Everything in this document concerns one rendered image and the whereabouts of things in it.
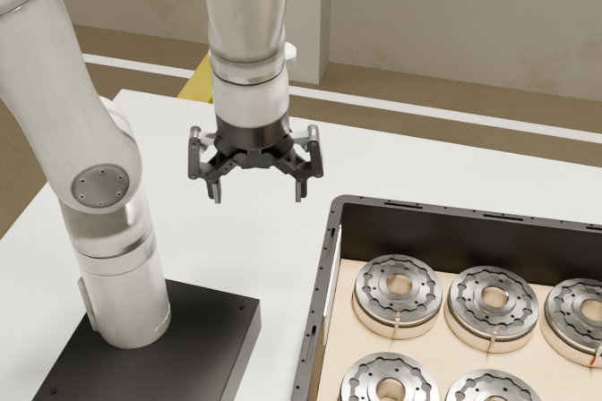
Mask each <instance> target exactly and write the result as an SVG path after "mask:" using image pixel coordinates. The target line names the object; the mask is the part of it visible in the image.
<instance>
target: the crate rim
mask: <svg viewBox="0 0 602 401"><path fill-rule="evenodd" d="M345 206H350V207H359V208H366V209H379V210H387V211H395V212H402V213H409V214H417V215H425V216H432V217H439V218H453V219H461V220H468V221H476V222H483V223H491V224H498V225H506V226H519V227H527V228H535V229H542V230H549V231H557V232H565V233H572V234H579V235H594V236H601V237H602V225H600V224H592V223H585V222H577V221H570V220H562V219H554V218H540V217H532V216H525V215H517V214H510V213H502V212H494V211H487V210H480V209H465V208H457V207H450V206H443V205H434V204H427V203H420V202H412V201H404V200H390V199H383V198H375V197H367V196H360V195H352V194H342V195H339V196H337V197H336V198H334V199H333V200H332V202H331V206H330V211H329V216H328V220H327V225H326V229H325V233H324V238H323V242H322V250H321V255H320V259H319V264H318V269H317V273H316V277H315V281H314V290H313V294H312V299H311V303H310V308H309V312H308V317H307V321H306V325H305V334H304V338H303V343H302V347H301V352H300V356H299V361H298V365H297V373H296V377H295V382H294V387H293V391H292V396H291V400H290V401H307V399H308V395H309V389H310V385H311V380H312V375H313V370H314V361H315V356H316V351H317V346H318V341H319V336H320V331H321V326H322V321H323V313H324V307H325V303H326V297H327V293H328V287H329V283H330V278H331V269H332V263H333V259H334V253H335V249H336V244H337V239H338V234H339V229H340V220H341V215H342V210H343V208H344V207H345Z"/></svg>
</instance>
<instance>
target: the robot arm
mask: <svg viewBox="0 0 602 401"><path fill-rule="evenodd" d="M205 1H206V5H207V11H208V15H209V21H208V37H209V47H210V50H209V58H210V66H211V89H212V96H213V104H214V111H215V118H216V125H217V131H216V132H215V133H213V132H202V129H201V127H199V126H197V125H194V126H192V127H191V128H190V133H189V141H188V169H187V176H188V178H189V179H191V180H196V179H198V178H201V179H203V180H204V181H205V182H206V186H207V192H208V197H209V198H210V199H211V200H214V202H215V204H221V194H222V190H221V182H220V178H221V177H222V176H223V175H227V174H228V173H229V172H230V171H232V170H233V169H234V168H235V167H236V166H239V167H241V169H251V168H260V169H270V166H275V167H276V168H277V169H279V171H280V172H282V173H283V174H284V175H291V176H292V177H293V178H295V186H296V203H301V198H306V196H307V180H308V179H309V178H311V177H315V178H322V177H323V176H324V171H323V152H322V145H321V140H320V134H319V128H318V126H317V125H316V124H310V125H308V126H307V131H302V132H293V131H292V130H291V129H290V127H289V94H288V70H290V69H292V68H294V67H295V66H296V64H297V50H296V48H295V47H294V46H293V45H291V44H289V43H285V29H284V19H285V13H286V7H287V0H205ZM0 98H1V99H2V100H3V102H4V103H5V104H6V105H7V107H8V108H9V110H10V111H11V112H12V114H13V116H14V117H15V119H16V120H17V122H18V124H19V125H20V127H21V128H22V130H23V132H24V134H25V136H26V138H27V140H28V142H29V143H30V145H31V147H32V149H33V151H34V153H35V155H36V157H37V159H38V161H39V163H40V165H41V167H42V169H43V172H44V174H45V176H46V178H47V181H48V183H49V185H50V187H51V189H52V190H53V192H54V193H55V195H56V196H57V198H58V202H59V205H60V209H61V212H62V215H63V219H64V225H65V228H66V231H67V234H68V236H69V239H70V242H71V245H72V247H73V252H74V255H75V258H76V260H77V263H78V266H79V269H80V272H81V274H82V275H81V277H80V278H79V280H78V282H77V285H78V287H79V290H80V293H81V296H82V300H83V303H84V306H85V309H86V312H87V313H88V316H89V319H90V324H91V326H92V329H93V330H94V331H98V332H99V333H100V334H101V336H103V338H104V339H105V340H106V341H107V342H108V343H109V344H110V345H112V346H114V347H117V348H120V349H128V350H131V349H138V348H142V347H145V346H148V345H150V344H152V343H154V342H155V341H156V340H158V339H159V338H160V337H161V336H162V335H163V334H164V333H165V332H166V330H167V329H168V326H169V323H170V321H171V310H170V304H169V300H168V292H167V288H166V283H165V278H164V275H163V270H162V266H161V261H160V256H159V248H158V245H157V240H156V235H155V231H154V227H153V223H152V218H151V210H150V205H149V202H148V199H147V195H146V192H145V189H144V185H143V182H142V155H141V152H140V150H139V147H138V144H137V142H136V139H135V137H134V134H133V130H132V128H131V125H130V123H129V120H128V118H127V116H126V115H125V113H124V111H123V110H122V109H121V108H120V107H119V106H118V105H116V104H115V103H114V102H112V101H111V100H109V99H107V98H103V97H101V96H99V94H98V93H97V91H96V90H95V88H94V86H93V83H92V81H91V79H90V76H89V73H88V71H87V68H86V65H85V63H84V60H83V56H82V51H81V49H80V46H79V43H78V40H77V38H76V35H75V32H74V29H73V25H72V23H71V20H70V17H69V15H68V12H67V10H66V8H65V4H64V1H63V0H0ZM294 144H298V145H300V146H301V148H302V149H303V150H304V151H305V153H308V152H309V155H310V160H309V161H306V160H304V159H303V158H302V157H300V156H299V155H298V154H297V153H296V151H295V149H294V148H293V147H294ZM210 145H214V147H215V149H216V150H217V153H216V154H215V155H214V156H213V157H212V158H211V159H210V160H209V161H208V162H207V163H205V162H201V154H203V152H204V151H206V150H207V149H208V147H209V146H210Z"/></svg>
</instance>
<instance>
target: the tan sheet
mask: <svg viewBox="0 0 602 401"><path fill-rule="evenodd" d="M366 263H367V262H363V261H355V260H343V259H341V263H340V273H339V278H338V283H337V288H336V294H335V299H334V304H333V309H332V315H331V325H330V329H329V335H328V340H327V346H326V350H325V356H324V361H323V367H322V376H321V381H320V387H319V392H318V397H317V401H339V396H340V384H341V382H342V379H343V377H344V376H345V374H346V372H347V371H348V369H349V368H350V366H351V365H352V364H353V363H355V362H356V361H357V360H359V359H360V358H362V357H364V356H366V355H369V354H373V353H378V352H394V353H399V354H404V355H406V356H409V357H411V358H413V359H414V360H416V361H418V362H419V363H421V364H422V365H423V366H424V367H425V368H426V369H427V370H428V371H429V372H430V373H431V375H432V376H433V378H434V380H435V382H436V384H437V387H438V389H439V393H440V398H441V401H444V399H445V396H446V394H447V391H448V390H449V388H450V387H451V385H452V384H453V383H454V382H455V381H456V380H457V379H458V378H459V377H460V376H462V375H463V374H465V373H467V372H470V371H474V370H479V369H496V370H500V371H506V372H509V373H510V374H512V375H515V376H516V377H518V378H520V379H522V380H524V381H525V382H526V383H527V384H529V385H530V386H531V387H532V388H533V389H534V390H535V391H536V392H537V394H538V395H539V397H540V398H541V400H542V401H602V368H593V367H588V366H584V365H581V364H578V363H575V362H573V361H571V360H569V359H567V358H565V357H564V356H562V355H561V354H559V353H558V352H557V351H556V350H554V348H553V347H552V346H551V345H550V344H549V343H548V342H547V340H546V338H545V336H544V334H543V332H542V329H541V327H540V313H541V311H542V308H543V305H544V303H545V300H546V297H547V295H548V294H549V292H550V291H551V290H552V289H553V288H554V287H553V286H540V285H533V284H529V285H530V286H531V288H532V289H533V291H534V292H535V294H536V296H537V299H538V304H539V316H538V320H537V325H536V327H535V329H534V332H533V334H532V336H531V338H530V340H529V341H528V342H527V343H526V344H525V345H524V346H522V347H521V348H519V349H517V350H514V351H511V352H507V353H489V352H485V351H482V350H479V349H476V348H475V347H472V346H470V345H468V344H466V343H465V342H463V341H462V340H461V339H460V338H458V337H457V336H456V335H455V334H454V332H453V331H452V329H451V328H450V326H449V324H448V322H447V320H446V317H445V311H444V308H445V303H446V299H447V294H448V291H449V288H450V285H451V283H452V281H453V280H454V279H455V278H456V277H457V276H458V274H452V273H444V272H438V271H435V274H436V275H437V276H438V277H439V279H440V282H441V285H442V290H443V301H442V306H441V310H440V314H439V317H438V320H437V322H436V323H435V324H434V325H433V327H432V328H431V329H429V330H428V331H427V332H426V333H425V334H423V335H421V336H418V337H413V338H408V339H394V338H388V337H383V336H381V335H378V334H376V333H374V332H373V331H372V330H370V329H369V328H367V327H366V326H365V325H364V324H363V323H362V322H361V320H360V319H359V318H358V316H357V314H356V312H355V309H354V305H353V296H354V284H355V280H356V278H357V275H358V273H359V271H360V269H361V268H363V267H364V266H365V264H366Z"/></svg>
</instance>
